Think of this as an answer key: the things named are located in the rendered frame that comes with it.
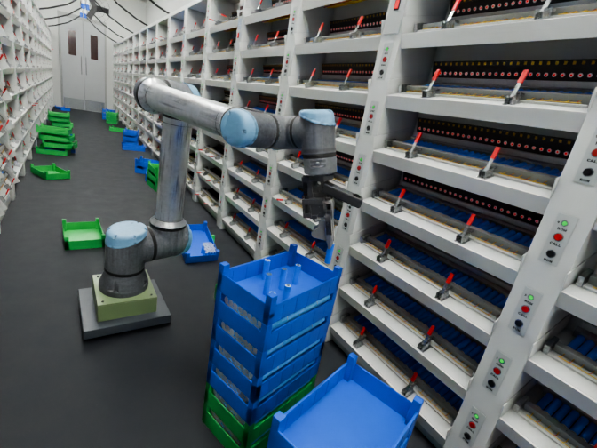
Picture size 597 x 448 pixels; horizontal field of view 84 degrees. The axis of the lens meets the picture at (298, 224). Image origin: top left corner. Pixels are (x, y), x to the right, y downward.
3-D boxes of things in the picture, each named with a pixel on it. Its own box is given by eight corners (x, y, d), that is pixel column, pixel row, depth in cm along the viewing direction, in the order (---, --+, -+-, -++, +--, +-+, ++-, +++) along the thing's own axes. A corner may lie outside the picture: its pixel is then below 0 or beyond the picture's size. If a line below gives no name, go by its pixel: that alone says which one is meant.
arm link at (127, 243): (98, 260, 138) (99, 221, 132) (139, 252, 151) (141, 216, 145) (113, 278, 130) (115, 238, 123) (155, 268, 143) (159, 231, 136)
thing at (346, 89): (368, 106, 129) (369, 66, 123) (289, 95, 176) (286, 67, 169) (404, 99, 138) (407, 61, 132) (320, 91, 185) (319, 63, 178)
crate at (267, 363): (258, 380, 84) (262, 354, 82) (210, 337, 96) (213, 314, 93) (327, 334, 107) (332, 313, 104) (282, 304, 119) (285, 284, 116)
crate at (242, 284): (267, 326, 79) (272, 298, 77) (216, 288, 91) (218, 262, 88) (338, 291, 102) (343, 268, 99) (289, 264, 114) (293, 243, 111)
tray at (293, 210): (335, 245, 148) (335, 227, 143) (272, 203, 194) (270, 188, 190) (370, 231, 157) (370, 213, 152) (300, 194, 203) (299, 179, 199)
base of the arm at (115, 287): (107, 303, 131) (107, 282, 127) (91, 278, 142) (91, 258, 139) (155, 291, 144) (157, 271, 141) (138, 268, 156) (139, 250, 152)
